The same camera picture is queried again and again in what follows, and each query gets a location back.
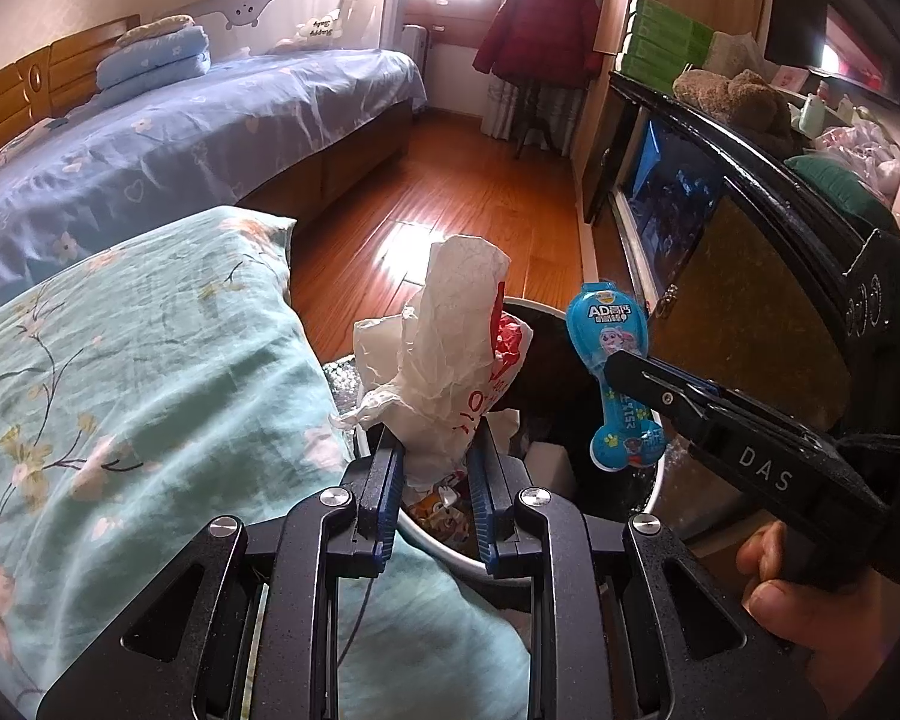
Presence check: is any folded light blue quilt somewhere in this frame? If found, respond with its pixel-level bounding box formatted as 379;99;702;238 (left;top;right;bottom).
96;24;211;89

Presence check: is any dark red jacket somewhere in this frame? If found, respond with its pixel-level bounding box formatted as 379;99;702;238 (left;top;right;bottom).
472;0;602;83

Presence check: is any black wall television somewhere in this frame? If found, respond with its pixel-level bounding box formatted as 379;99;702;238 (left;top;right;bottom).
765;0;900;110

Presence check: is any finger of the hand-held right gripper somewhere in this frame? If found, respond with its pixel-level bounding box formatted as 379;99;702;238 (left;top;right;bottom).
606;351;725;432

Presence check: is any teal floral bedsheet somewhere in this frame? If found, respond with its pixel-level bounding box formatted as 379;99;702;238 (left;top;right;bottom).
0;206;533;720

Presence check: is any wooden headboard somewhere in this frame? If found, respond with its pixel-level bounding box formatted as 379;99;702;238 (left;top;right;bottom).
0;13;142;162

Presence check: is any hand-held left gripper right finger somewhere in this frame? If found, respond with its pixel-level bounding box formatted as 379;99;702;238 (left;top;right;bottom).
469;420;826;720

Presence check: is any black coat stand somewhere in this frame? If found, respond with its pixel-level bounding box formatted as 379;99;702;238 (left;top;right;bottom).
514;0;571;158

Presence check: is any white round bin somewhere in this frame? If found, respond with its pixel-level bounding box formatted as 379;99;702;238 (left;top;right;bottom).
321;296;672;601

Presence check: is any small yellow-green pillow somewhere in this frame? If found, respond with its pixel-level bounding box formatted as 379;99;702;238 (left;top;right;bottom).
116;13;196;44

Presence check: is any blue bone-shaped candy pack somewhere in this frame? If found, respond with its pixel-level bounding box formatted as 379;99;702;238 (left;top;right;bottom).
566;281;667;475

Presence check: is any grey bed guard rail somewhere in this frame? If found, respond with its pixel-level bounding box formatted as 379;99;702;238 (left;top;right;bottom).
172;0;402;57

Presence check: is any black glossy cabinet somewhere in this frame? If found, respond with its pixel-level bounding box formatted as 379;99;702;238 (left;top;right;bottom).
581;71;900;541

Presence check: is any pink plastic bag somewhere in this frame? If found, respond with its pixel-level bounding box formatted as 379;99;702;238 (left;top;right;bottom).
817;120;900;188

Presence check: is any brown teddy bear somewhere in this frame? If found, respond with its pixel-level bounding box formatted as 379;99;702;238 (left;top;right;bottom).
671;67;796;158

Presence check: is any orange cartoon wrapper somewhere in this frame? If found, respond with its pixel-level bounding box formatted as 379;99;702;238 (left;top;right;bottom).
405;476;473;545

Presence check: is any white red-print plastic bag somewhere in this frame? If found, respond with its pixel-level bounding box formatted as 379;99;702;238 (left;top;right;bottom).
330;235;530;492

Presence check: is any bed with blue sheet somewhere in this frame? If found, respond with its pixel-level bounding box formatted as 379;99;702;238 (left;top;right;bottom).
0;45;428;323

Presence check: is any flat blue patterned pillow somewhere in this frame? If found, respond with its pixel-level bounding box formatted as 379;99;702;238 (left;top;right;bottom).
0;124;53;188

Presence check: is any dark green cushion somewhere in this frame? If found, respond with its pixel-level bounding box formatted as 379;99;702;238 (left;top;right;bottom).
784;154;900;233

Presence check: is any person's right hand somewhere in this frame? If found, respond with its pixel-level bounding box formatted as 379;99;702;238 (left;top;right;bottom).
736;521;900;653

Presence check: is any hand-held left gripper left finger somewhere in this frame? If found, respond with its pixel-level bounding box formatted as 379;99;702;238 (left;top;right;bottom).
36;426;406;720

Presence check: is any stack of green boxes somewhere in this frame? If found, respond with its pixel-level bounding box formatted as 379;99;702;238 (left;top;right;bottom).
624;0;713;83

